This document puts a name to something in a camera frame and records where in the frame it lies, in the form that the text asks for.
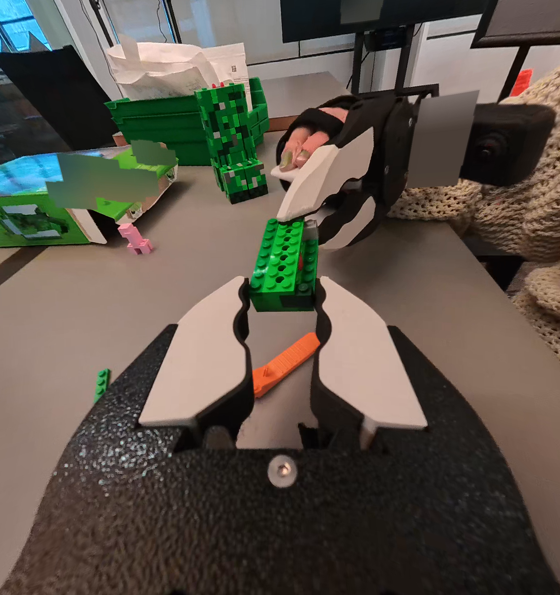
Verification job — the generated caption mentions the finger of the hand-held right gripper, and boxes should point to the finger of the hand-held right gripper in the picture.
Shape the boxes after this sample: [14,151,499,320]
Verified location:
[317,192,379,252]
[276,126,377,222]

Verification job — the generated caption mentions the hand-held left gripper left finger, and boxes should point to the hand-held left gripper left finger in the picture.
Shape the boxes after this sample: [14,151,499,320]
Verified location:
[138,275,254,447]

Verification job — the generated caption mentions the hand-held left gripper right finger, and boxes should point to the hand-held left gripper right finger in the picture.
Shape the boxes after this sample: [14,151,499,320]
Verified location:
[310,276,429,449]

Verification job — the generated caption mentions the green lego plate with holes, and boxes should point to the green lego plate with holes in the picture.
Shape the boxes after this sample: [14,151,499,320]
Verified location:
[250,218,309,294]

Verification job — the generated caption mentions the green lego assembly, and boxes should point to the green lego assembly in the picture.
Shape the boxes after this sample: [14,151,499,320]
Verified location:
[248,218,319,313]

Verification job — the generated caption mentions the person's right forearm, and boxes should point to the person's right forearm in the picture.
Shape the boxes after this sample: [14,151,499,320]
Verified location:
[387,177,560,263]

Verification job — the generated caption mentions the green lego creeper model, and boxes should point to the green lego creeper model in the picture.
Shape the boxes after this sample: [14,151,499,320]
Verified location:
[195,83,268,205]

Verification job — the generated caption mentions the pink lego pig figure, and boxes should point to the pink lego pig figure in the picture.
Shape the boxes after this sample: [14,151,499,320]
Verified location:
[117,223,153,255]

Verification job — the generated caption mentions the green lego box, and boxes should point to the green lego box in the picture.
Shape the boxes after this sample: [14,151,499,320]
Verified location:
[0,139,178,248]

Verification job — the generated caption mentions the person's right hand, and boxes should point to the person's right hand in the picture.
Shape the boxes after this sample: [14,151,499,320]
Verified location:
[279,126,331,174]

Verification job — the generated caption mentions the black tv stand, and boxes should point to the black tv stand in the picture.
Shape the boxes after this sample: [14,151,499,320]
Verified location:
[350,25,441,97]

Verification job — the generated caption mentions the orange brick separator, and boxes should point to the orange brick separator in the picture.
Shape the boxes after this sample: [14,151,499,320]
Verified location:
[252,332,321,399]

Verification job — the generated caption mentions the black tv screen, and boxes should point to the black tv screen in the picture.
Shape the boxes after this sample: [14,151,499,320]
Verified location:
[280,0,495,45]

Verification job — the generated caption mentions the black flag panel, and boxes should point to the black flag panel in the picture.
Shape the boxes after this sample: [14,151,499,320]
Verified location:
[471,0,560,49]

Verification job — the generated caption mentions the stack of green crates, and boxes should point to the stack of green crates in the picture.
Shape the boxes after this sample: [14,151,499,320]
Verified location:
[104,77,270,166]

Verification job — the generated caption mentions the white paper bags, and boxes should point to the white paper bags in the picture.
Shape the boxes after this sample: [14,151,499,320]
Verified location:
[105,35,249,100]

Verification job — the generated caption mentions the person's cream knit sweater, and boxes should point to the person's cream knit sweater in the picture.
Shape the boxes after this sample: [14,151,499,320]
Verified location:
[494,51,560,384]

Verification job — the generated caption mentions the black light stand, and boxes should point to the black light stand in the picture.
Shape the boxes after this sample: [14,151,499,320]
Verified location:
[159,0,180,43]
[89,0,118,47]

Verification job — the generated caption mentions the large grid window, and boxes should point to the large grid window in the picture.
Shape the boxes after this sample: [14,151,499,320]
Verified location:
[0,0,53,52]

